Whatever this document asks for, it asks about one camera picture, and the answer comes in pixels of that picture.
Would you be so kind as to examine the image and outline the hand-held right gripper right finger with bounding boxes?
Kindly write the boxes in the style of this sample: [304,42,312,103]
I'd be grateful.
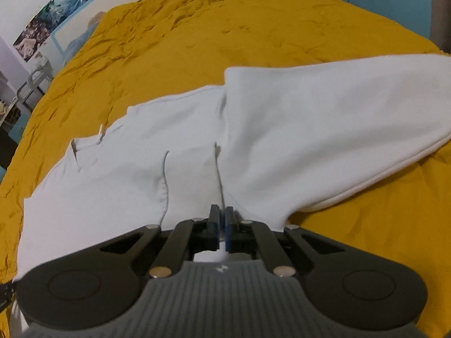
[225,207,346,278]

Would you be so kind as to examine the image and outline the wall poster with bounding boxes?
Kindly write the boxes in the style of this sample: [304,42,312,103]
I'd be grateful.
[13,17,50,60]
[34,0,77,29]

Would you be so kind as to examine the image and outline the yellow blanket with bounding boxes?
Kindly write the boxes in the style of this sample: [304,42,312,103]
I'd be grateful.
[0,0,451,338]

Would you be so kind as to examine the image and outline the white garment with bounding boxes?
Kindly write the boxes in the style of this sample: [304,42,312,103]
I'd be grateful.
[13,54,451,284]

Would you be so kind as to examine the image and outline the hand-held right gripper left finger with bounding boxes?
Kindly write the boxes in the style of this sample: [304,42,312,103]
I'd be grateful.
[100,204,226,278]

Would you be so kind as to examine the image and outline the light blue pillow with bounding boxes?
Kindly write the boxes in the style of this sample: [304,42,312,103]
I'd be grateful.
[63,10,106,65]

